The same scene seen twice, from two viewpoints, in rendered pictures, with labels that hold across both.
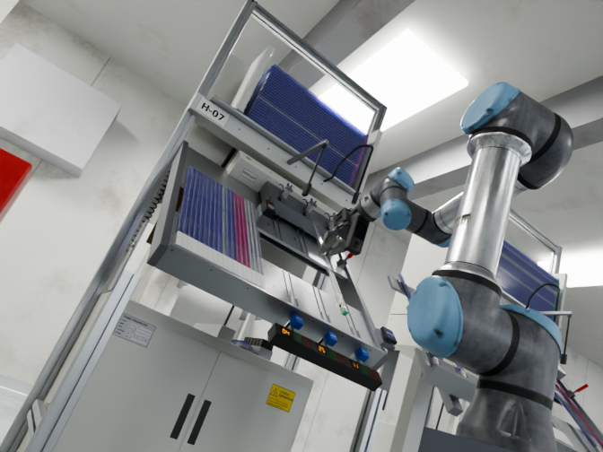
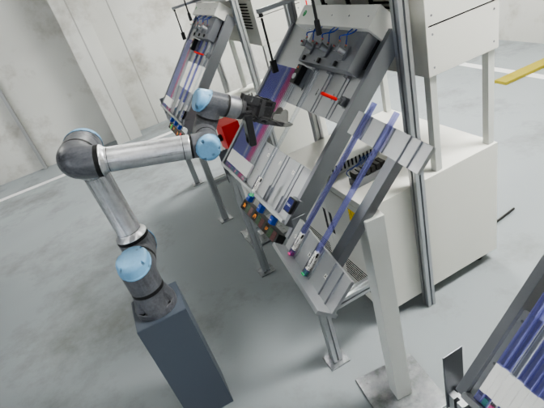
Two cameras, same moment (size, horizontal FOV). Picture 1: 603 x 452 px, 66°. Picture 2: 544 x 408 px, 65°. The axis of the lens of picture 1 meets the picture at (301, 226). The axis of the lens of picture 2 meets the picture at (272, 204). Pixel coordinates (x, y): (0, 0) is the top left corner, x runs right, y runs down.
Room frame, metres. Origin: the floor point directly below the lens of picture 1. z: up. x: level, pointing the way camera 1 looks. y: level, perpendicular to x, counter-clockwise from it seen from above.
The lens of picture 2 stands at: (1.46, -1.56, 1.53)
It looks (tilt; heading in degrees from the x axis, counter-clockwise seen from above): 30 degrees down; 99
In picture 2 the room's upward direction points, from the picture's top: 17 degrees counter-clockwise
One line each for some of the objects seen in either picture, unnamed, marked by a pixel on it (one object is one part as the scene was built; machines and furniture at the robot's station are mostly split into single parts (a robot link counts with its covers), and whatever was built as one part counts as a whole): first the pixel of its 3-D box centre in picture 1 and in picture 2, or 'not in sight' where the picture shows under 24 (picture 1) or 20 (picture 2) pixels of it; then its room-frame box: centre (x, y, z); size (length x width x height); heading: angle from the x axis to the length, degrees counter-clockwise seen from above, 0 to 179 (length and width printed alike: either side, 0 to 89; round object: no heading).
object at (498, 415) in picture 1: (509, 422); (151, 295); (0.77, -0.43, 0.60); 0.15 x 0.15 x 0.10
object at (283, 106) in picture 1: (305, 132); not in sight; (1.64, 0.12, 1.52); 0.51 x 0.13 x 0.27; 115
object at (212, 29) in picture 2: not in sight; (234, 99); (0.95, 1.45, 0.66); 1.01 x 0.73 x 1.31; 25
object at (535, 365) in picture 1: (517, 352); (138, 269); (0.77, -0.42, 0.72); 0.13 x 0.12 x 0.14; 103
